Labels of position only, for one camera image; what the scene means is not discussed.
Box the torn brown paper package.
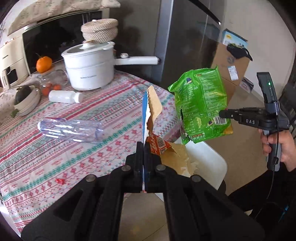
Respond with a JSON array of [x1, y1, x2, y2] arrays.
[[146, 86, 194, 177]]

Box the green snack bag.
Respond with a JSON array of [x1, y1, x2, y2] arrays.
[[168, 68, 233, 145]]

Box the clear crushed plastic bottle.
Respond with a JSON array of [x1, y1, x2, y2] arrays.
[[37, 118, 104, 143]]

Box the blue milk carton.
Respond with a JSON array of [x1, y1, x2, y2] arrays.
[[140, 90, 151, 193]]

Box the person right hand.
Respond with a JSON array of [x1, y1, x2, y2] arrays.
[[258, 129, 296, 172]]

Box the cardboard box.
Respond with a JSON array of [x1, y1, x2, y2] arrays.
[[211, 43, 250, 103]]

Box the patterned tablecloth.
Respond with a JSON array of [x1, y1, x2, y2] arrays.
[[0, 60, 181, 233]]

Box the dark grey refrigerator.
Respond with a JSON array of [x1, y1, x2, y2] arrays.
[[151, 1, 226, 88]]

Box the small white bottle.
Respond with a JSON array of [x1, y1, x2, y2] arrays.
[[49, 90, 84, 104]]

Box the stacked white bowls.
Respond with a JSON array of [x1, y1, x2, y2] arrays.
[[11, 85, 41, 118]]

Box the glass teapot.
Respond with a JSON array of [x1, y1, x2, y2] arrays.
[[37, 69, 68, 96]]

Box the dark green squash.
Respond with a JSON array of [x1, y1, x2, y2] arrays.
[[14, 85, 32, 105]]

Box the white electric cooking pot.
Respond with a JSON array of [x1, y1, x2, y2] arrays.
[[61, 42, 159, 91]]

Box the orange mandarin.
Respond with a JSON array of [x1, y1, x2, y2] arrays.
[[36, 56, 52, 73]]

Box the black microwave oven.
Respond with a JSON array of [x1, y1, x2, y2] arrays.
[[22, 9, 109, 74]]

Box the floral white cloth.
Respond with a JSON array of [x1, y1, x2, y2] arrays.
[[6, 0, 120, 35]]

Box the woven rope basket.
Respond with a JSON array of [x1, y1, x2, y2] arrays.
[[81, 19, 118, 44]]

